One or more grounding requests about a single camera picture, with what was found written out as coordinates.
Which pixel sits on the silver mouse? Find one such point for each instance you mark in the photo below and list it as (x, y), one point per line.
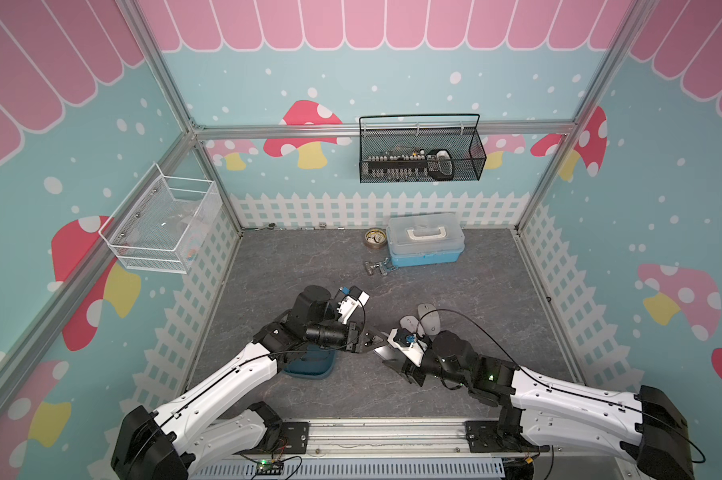
(391, 357)

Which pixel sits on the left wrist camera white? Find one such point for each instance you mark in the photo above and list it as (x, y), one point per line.
(347, 301)

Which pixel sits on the metal ball valve blue handle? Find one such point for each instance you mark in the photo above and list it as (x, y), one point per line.
(383, 267)

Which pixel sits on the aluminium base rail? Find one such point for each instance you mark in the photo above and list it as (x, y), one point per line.
(447, 448)

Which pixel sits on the aluminium corner post left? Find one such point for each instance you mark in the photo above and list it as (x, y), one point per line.
(188, 140)

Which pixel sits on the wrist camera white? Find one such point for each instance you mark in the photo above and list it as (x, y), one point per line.
(347, 301)
(408, 344)

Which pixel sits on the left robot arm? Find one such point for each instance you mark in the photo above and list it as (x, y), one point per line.
(186, 434)

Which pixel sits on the dark teal storage box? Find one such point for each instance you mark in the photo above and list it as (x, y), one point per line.
(315, 364)

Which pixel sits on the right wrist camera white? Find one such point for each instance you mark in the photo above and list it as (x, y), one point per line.
(408, 344)

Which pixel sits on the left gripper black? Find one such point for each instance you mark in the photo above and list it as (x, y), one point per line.
(349, 345)

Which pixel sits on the socket set rail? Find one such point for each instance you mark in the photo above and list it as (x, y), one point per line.
(413, 168)

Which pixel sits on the white wire basket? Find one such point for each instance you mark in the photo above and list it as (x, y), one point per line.
(164, 224)

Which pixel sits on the blue storage case clear lid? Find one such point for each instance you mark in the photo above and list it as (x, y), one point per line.
(425, 239)

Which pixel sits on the black wire mesh basket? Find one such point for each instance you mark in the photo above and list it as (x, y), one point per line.
(452, 136)

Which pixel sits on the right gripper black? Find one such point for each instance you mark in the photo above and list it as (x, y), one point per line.
(411, 370)

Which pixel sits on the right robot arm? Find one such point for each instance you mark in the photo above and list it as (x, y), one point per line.
(645, 428)

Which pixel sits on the grey mouse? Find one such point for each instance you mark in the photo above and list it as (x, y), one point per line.
(429, 323)

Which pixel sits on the white mouse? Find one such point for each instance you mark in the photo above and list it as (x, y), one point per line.
(411, 324)

